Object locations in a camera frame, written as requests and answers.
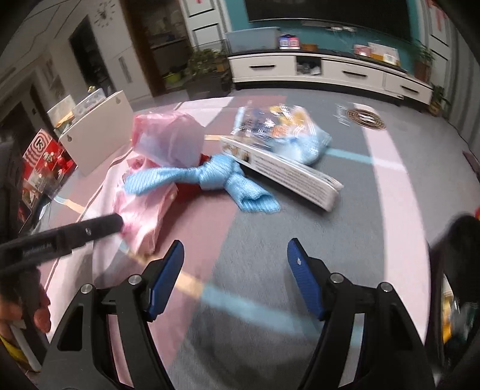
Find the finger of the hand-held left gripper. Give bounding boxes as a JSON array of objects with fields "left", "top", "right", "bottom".
[{"left": 56, "top": 213, "right": 125, "bottom": 254}]

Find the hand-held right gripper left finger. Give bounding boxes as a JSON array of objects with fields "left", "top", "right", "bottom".
[{"left": 39, "top": 240, "right": 185, "bottom": 390}]

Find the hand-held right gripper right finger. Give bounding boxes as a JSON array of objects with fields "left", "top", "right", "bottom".
[{"left": 287, "top": 238, "right": 436, "bottom": 390}]

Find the pink printed packet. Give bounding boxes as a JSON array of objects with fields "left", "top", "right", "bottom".
[{"left": 112, "top": 155, "right": 179, "bottom": 256}]

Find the long white printed box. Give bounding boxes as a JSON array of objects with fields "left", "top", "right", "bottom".
[{"left": 219, "top": 136, "right": 345, "bottom": 212}]

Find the translucent pink plastic bag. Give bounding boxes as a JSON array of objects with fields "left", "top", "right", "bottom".
[{"left": 130, "top": 110, "right": 205, "bottom": 169}]

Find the knotted blue cloth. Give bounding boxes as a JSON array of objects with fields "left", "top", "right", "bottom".
[{"left": 124, "top": 154, "right": 281, "bottom": 215}]

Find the clear plastic bag with items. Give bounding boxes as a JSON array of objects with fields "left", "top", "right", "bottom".
[{"left": 230, "top": 104, "right": 334, "bottom": 166}]

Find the black plastic bucket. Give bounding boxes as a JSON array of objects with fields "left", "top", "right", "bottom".
[{"left": 427, "top": 213, "right": 480, "bottom": 390}]

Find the person's left hand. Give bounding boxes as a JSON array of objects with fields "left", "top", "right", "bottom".
[{"left": 0, "top": 294, "right": 52, "bottom": 338}]

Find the checked tablecloth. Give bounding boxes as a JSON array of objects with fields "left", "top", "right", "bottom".
[{"left": 37, "top": 95, "right": 432, "bottom": 390}]

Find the red white printed box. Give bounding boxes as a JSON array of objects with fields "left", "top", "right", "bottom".
[{"left": 20, "top": 129, "right": 76, "bottom": 211}]

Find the white wooden box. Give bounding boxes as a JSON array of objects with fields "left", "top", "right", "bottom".
[{"left": 60, "top": 90, "right": 133, "bottom": 177}]

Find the cardboard box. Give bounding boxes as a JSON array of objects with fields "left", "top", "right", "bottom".
[{"left": 47, "top": 94, "right": 77, "bottom": 128}]

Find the clear plastic box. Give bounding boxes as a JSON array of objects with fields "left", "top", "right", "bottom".
[{"left": 73, "top": 88, "right": 106, "bottom": 115}]

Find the large bushy potted plant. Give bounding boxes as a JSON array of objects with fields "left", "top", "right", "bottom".
[{"left": 184, "top": 48, "right": 233, "bottom": 100}]

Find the white television cabinet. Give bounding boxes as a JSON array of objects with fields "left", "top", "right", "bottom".
[{"left": 227, "top": 50, "right": 434, "bottom": 109}]

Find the small potted plant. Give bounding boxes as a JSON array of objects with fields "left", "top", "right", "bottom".
[{"left": 429, "top": 85, "right": 451, "bottom": 117}]

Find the white card stand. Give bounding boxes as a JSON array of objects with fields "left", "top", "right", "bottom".
[{"left": 367, "top": 42, "right": 399, "bottom": 62}]

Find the tall potted plant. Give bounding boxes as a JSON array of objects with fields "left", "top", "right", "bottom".
[{"left": 412, "top": 39, "right": 436, "bottom": 83}]

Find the grey curtain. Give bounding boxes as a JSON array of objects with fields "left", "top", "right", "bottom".
[{"left": 446, "top": 34, "right": 480, "bottom": 143}]

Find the translucent storage box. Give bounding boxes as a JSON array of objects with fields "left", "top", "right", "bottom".
[{"left": 225, "top": 27, "right": 282, "bottom": 53}]

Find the large black television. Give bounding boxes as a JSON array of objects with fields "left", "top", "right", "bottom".
[{"left": 244, "top": 0, "right": 413, "bottom": 42}]

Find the black wall clock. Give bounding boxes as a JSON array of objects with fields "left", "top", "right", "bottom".
[{"left": 93, "top": 2, "right": 113, "bottom": 26}]

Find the red knot wall decoration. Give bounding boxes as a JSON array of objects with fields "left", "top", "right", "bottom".
[{"left": 427, "top": 0, "right": 451, "bottom": 36}]

